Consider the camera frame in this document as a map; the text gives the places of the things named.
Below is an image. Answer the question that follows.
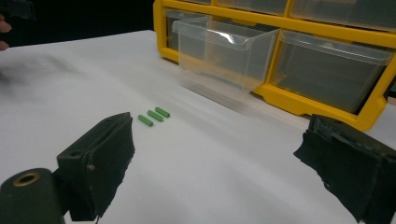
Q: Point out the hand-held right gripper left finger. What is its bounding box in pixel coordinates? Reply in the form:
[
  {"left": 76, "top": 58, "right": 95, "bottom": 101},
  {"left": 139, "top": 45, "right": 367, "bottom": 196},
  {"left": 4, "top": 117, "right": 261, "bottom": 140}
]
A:
[{"left": 56, "top": 111, "right": 136, "bottom": 222}]

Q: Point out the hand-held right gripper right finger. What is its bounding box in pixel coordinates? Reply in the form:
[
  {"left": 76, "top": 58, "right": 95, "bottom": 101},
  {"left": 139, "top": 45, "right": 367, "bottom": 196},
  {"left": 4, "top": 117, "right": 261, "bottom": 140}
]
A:
[{"left": 293, "top": 114, "right": 396, "bottom": 224}]

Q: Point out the clear plastic drawer bin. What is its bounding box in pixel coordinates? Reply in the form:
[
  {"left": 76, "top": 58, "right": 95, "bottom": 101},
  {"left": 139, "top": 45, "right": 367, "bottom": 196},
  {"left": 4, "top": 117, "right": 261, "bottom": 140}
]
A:
[{"left": 172, "top": 15, "right": 280, "bottom": 108}]

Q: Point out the green plastic wall plug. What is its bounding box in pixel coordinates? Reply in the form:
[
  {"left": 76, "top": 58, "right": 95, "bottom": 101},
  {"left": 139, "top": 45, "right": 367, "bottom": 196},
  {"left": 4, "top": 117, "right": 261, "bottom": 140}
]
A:
[
  {"left": 137, "top": 114, "right": 154, "bottom": 128},
  {"left": 147, "top": 109, "right": 164, "bottom": 122},
  {"left": 154, "top": 106, "right": 171, "bottom": 119}
]

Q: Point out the set of clear drawers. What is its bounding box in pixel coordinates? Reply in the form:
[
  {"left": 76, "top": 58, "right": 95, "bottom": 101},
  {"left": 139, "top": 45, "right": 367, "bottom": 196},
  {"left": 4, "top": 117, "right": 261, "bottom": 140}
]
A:
[{"left": 163, "top": 0, "right": 396, "bottom": 114}]

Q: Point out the yellow black organizer cabinet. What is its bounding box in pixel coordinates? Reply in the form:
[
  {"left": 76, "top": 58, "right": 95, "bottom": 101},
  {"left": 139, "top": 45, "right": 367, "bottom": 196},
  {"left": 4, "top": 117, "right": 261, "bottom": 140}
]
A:
[{"left": 152, "top": 0, "right": 396, "bottom": 133}]

